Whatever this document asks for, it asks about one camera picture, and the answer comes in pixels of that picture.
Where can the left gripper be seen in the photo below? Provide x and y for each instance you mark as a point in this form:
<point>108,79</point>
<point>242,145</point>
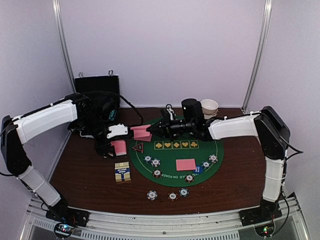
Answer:
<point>102,147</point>

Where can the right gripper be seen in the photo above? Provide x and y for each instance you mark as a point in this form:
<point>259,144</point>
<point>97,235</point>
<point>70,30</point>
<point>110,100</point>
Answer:
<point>164,127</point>

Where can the red-backed card deck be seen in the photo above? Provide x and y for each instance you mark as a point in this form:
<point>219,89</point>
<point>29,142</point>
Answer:
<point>120,147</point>

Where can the dealt red card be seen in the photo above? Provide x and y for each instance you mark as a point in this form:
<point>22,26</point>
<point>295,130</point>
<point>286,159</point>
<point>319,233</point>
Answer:
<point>185,164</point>
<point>144,139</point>
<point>140,131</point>

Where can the triangular all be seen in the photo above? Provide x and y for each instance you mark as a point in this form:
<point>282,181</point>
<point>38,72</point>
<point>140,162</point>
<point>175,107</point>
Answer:
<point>138,147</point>

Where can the ten chips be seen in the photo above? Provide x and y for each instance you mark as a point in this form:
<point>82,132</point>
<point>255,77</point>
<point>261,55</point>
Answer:
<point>155,163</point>
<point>213,158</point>

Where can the fifty chips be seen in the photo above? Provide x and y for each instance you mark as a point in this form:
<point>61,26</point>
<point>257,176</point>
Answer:
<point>205,164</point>
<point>147,159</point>

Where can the hundred chips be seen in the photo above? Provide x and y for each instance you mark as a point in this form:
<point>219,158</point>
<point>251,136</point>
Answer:
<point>189,178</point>
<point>157,173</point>

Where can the blue small blind button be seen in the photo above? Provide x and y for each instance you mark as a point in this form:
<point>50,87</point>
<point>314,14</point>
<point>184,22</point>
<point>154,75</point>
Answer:
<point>198,170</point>

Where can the blue green fifty chip stack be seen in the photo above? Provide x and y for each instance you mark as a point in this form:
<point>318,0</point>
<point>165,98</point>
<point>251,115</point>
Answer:
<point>183,192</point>

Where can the brown hundred chip stack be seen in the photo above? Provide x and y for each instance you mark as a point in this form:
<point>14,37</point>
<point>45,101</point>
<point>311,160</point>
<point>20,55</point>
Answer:
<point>172,196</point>

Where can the blue peach ten chip stack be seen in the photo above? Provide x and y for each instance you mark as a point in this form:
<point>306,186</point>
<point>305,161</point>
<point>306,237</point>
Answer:
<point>152,195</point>

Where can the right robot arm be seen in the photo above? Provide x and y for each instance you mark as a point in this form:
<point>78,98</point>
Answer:
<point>264,126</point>

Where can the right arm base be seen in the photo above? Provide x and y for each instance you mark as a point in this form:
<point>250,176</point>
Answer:
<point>258,215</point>

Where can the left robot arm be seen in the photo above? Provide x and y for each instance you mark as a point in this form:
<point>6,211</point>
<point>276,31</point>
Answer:
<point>76,109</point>

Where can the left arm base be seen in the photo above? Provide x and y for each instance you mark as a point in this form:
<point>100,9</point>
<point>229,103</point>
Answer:
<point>74,217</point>

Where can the teal chips in case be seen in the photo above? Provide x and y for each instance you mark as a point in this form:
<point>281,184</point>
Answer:
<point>112,115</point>

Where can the gold blue card box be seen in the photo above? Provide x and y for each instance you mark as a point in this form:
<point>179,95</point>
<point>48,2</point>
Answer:
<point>122,172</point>

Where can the lower white bowl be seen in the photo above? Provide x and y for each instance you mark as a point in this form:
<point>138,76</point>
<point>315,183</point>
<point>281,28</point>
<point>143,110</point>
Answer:
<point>214,114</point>

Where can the white bowl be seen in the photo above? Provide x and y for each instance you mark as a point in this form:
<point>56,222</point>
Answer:
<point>209,106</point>
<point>214,114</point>

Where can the round green poker mat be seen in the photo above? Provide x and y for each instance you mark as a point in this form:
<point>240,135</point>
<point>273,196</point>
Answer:
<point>184,147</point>

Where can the upper white bowl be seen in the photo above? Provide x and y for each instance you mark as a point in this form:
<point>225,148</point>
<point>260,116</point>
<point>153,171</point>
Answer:
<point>209,106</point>

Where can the black poker case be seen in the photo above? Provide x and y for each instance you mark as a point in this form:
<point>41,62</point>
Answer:
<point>105,83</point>

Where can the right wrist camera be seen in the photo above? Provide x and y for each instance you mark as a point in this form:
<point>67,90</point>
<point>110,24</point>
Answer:
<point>192,109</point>

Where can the right aluminium post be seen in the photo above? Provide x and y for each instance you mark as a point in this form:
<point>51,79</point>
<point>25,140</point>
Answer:
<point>264,30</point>

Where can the aluminium post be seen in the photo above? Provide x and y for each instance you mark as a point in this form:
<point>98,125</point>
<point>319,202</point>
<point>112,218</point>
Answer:
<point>264,30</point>
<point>61,33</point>

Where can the left aluminium post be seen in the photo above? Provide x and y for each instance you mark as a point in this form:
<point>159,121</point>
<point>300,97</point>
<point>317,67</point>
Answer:
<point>61,33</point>

